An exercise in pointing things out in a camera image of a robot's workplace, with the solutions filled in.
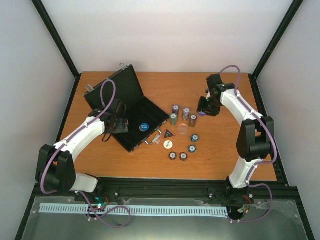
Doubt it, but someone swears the blue small blind button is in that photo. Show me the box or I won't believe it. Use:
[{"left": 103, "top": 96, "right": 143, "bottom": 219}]
[{"left": 139, "top": 123, "right": 150, "bottom": 132}]

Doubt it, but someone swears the black poker set case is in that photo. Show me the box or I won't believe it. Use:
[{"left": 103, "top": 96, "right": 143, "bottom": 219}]
[{"left": 83, "top": 62, "right": 170, "bottom": 153}]

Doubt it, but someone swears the blue poker chip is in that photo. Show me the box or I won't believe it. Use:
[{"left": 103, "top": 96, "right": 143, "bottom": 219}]
[
  {"left": 188, "top": 144, "right": 197, "bottom": 154},
  {"left": 190, "top": 134, "right": 200, "bottom": 143}
]

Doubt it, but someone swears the clear acrylic disc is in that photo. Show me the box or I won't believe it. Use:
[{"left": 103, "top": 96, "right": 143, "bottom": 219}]
[{"left": 177, "top": 123, "right": 189, "bottom": 135}]

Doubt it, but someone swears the white dealer button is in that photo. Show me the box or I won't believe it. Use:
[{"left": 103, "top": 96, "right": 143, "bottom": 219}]
[{"left": 163, "top": 140, "right": 174, "bottom": 150}]

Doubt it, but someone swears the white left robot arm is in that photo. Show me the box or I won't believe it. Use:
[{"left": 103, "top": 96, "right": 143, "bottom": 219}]
[{"left": 35, "top": 99, "right": 129, "bottom": 202}]

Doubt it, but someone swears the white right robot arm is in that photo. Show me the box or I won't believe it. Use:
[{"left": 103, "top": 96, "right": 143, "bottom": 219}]
[{"left": 197, "top": 74, "right": 278, "bottom": 203}]

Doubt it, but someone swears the brown chip stack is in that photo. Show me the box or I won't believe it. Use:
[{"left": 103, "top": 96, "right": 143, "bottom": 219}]
[{"left": 188, "top": 114, "right": 197, "bottom": 128}]

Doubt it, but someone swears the grey chip stack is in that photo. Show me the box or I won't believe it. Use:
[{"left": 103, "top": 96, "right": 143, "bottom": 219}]
[{"left": 182, "top": 107, "right": 191, "bottom": 121}]

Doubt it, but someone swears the green chip stack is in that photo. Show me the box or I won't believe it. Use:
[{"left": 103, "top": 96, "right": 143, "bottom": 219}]
[{"left": 169, "top": 112, "right": 178, "bottom": 126}]

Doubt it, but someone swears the brown poker chip right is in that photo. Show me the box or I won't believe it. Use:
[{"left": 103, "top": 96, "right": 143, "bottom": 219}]
[{"left": 179, "top": 152, "right": 188, "bottom": 161}]

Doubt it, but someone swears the brown poker chip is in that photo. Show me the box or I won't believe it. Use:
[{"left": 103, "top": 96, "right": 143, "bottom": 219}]
[
  {"left": 179, "top": 152, "right": 188, "bottom": 161},
  {"left": 168, "top": 151, "right": 177, "bottom": 161}
]

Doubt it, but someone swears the brown poker chip left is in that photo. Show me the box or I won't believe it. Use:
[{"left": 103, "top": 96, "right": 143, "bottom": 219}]
[{"left": 168, "top": 151, "right": 177, "bottom": 161}]

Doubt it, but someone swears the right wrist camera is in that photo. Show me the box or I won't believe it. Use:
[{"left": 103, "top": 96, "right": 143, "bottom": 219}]
[{"left": 205, "top": 87, "right": 211, "bottom": 100}]

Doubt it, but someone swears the black aluminium frame rail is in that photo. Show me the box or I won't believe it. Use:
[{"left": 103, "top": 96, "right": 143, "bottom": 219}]
[{"left": 32, "top": 176, "right": 300, "bottom": 201}]

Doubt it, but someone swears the white slotted cable duct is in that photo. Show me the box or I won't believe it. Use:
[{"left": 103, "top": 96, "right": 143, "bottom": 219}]
[{"left": 38, "top": 203, "right": 228, "bottom": 218}]

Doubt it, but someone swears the black right frame post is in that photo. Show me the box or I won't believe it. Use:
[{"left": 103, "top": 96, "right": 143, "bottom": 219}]
[{"left": 251, "top": 0, "right": 305, "bottom": 78}]

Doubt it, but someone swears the black frame post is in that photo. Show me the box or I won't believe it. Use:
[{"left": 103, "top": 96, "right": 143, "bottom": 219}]
[
  {"left": 251, "top": 0, "right": 305, "bottom": 78},
  {"left": 30, "top": 0, "right": 81, "bottom": 79}
]

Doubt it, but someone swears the black left frame post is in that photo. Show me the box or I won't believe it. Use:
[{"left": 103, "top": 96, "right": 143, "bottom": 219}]
[{"left": 30, "top": 0, "right": 81, "bottom": 79}]

